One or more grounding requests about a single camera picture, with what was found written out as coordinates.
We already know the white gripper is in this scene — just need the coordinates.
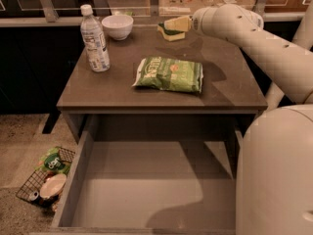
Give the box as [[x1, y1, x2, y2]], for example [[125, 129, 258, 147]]
[[164, 7, 215, 35]]

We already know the green and yellow sponge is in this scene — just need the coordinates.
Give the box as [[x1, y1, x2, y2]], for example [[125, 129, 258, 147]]
[[157, 23, 185, 41]]

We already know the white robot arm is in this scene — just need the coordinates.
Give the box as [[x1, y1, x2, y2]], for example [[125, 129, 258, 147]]
[[164, 4, 313, 235]]

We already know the grey drawer cabinet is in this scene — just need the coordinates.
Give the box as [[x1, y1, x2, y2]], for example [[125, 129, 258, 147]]
[[57, 22, 267, 135]]

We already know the open grey top drawer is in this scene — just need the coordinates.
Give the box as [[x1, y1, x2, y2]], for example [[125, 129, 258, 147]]
[[32, 115, 238, 235]]

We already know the green chip bag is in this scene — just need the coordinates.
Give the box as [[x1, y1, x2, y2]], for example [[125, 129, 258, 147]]
[[134, 57, 203, 93]]

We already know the white ceramic bowl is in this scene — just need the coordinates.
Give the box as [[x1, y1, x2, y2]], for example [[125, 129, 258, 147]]
[[102, 15, 134, 40]]

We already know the clear plastic water bottle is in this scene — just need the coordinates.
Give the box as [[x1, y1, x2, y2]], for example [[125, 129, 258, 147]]
[[80, 4, 111, 72]]

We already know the green snack bag in basket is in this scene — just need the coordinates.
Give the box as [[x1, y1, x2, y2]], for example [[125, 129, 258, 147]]
[[35, 147, 70, 174]]

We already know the white bowl in basket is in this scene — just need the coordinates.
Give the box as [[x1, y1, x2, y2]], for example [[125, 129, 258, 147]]
[[39, 173, 67, 199]]

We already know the soda can in basket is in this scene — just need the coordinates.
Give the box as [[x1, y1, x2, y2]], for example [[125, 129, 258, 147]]
[[28, 191, 40, 203]]

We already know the metal railing frame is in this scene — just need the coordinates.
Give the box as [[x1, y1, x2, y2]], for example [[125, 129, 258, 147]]
[[0, 0, 306, 27]]

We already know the black wire basket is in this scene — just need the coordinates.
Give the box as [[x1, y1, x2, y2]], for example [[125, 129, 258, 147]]
[[16, 147, 75, 208]]

